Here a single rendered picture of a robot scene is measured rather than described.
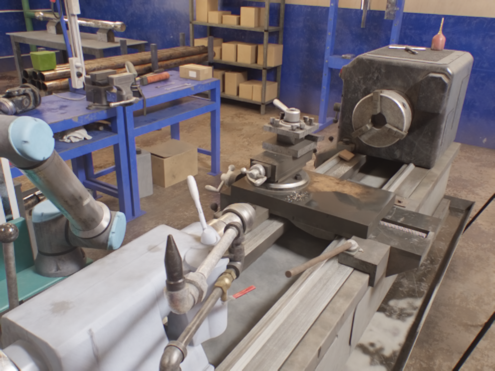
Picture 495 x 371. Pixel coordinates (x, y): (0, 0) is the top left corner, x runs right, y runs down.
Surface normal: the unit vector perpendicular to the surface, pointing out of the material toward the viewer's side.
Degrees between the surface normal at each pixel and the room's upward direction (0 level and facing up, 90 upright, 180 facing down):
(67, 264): 70
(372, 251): 0
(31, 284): 0
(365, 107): 90
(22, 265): 90
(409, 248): 0
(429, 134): 90
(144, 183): 90
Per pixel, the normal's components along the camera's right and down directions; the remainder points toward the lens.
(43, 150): 0.98, 0.03
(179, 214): 0.04, -0.91
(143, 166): 0.72, 0.32
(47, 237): -0.11, 0.44
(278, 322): 0.66, -0.42
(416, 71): -0.52, 0.33
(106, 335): 0.85, 0.12
